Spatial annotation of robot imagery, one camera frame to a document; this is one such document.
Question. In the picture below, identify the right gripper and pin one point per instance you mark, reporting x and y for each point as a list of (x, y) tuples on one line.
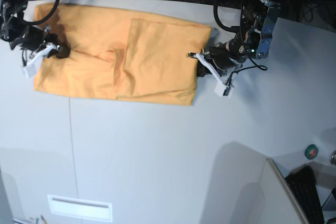
[(33, 37)]

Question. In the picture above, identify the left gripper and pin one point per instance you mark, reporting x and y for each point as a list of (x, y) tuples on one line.
[(222, 56)]

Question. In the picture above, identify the orange t-shirt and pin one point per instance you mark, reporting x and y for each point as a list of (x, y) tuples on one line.
[(119, 54)]

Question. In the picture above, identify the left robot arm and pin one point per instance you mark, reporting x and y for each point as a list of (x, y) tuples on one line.
[(252, 38)]

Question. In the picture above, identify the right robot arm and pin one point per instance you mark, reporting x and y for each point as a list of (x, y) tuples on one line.
[(12, 19)]

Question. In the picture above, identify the green tape roll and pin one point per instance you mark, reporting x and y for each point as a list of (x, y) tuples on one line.
[(311, 152)]

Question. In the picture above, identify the grey side panel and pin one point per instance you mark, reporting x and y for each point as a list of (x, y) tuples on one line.
[(269, 200)]

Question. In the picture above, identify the black keyboard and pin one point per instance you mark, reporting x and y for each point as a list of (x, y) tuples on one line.
[(303, 185)]

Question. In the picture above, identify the metal knob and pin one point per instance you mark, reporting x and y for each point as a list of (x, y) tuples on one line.
[(333, 158)]

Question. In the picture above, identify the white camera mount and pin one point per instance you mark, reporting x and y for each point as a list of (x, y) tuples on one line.
[(222, 88), (31, 60)]

